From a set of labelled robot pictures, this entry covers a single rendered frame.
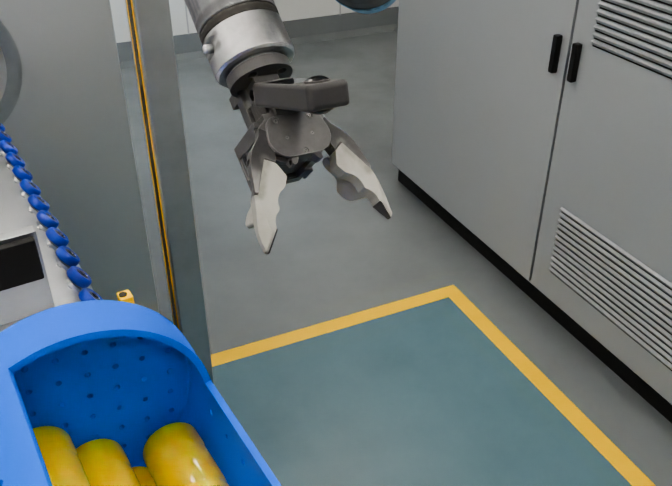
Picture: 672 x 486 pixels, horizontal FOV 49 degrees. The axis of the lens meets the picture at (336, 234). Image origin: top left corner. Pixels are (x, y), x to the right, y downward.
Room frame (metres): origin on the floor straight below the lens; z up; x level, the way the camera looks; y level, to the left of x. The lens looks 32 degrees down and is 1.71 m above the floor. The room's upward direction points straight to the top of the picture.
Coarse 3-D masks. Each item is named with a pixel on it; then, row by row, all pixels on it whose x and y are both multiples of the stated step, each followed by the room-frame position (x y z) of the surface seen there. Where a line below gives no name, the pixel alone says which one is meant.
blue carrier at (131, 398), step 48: (0, 336) 0.58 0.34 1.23; (48, 336) 0.57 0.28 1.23; (96, 336) 0.57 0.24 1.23; (144, 336) 0.60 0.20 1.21; (0, 384) 0.51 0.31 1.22; (48, 384) 0.59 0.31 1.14; (96, 384) 0.62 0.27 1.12; (144, 384) 0.65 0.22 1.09; (192, 384) 0.67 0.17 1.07; (0, 432) 0.46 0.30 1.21; (96, 432) 0.61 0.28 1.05; (144, 432) 0.64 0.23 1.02; (240, 432) 0.55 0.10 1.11; (0, 480) 0.42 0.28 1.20; (48, 480) 0.40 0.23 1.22; (240, 480) 0.54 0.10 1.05
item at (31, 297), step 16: (0, 240) 0.98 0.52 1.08; (16, 240) 0.99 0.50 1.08; (32, 240) 0.99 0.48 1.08; (0, 256) 0.96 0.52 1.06; (16, 256) 0.97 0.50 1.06; (32, 256) 0.98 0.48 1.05; (0, 272) 0.96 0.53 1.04; (16, 272) 0.97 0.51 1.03; (32, 272) 0.98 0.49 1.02; (0, 288) 0.95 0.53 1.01; (16, 288) 0.98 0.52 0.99; (32, 288) 0.99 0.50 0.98; (48, 288) 1.00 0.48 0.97; (0, 304) 0.96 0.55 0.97; (16, 304) 0.98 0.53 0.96; (32, 304) 0.99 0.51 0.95; (48, 304) 1.00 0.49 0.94; (0, 320) 0.96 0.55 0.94
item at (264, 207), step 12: (264, 168) 0.65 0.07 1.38; (276, 168) 0.66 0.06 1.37; (264, 180) 0.64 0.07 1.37; (276, 180) 0.65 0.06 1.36; (264, 192) 0.63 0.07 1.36; (276, 192) 0.64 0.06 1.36; (252, 204) 0.63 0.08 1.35; (264, 204) 0.62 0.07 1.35; (276, 204) 0.63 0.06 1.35; (252, 216) 0.62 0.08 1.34; (264, 216) 0.61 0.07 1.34; (264, 228) 0.60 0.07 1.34; (276, 228) 0.61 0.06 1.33; (264, 240) 0.60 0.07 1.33; (264, 252) 0.59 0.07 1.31
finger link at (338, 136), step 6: (324, 120) 0.72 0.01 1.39; (330, 126) 0.72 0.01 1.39; (336, 126) 0.73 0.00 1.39; (330, 132) 0.72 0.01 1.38; (336, 132) 0.72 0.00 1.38; (342, 132) 0.72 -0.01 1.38; (336, 138) 0.71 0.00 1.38; (342, 138) 0.72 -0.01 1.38; (348, 138) 0.72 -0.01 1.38; (330, 144) 0.71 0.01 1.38; (336, 144) 0.71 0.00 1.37; (348, 144) 0.71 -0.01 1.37; (354, 144) 0.72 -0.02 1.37; (330, 150) 0.71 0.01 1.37; (354, 150) 0.71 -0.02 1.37; (360, 150) 0.71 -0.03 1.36; (360, 156) 0.71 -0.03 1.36; (366, 162) 0.71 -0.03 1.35
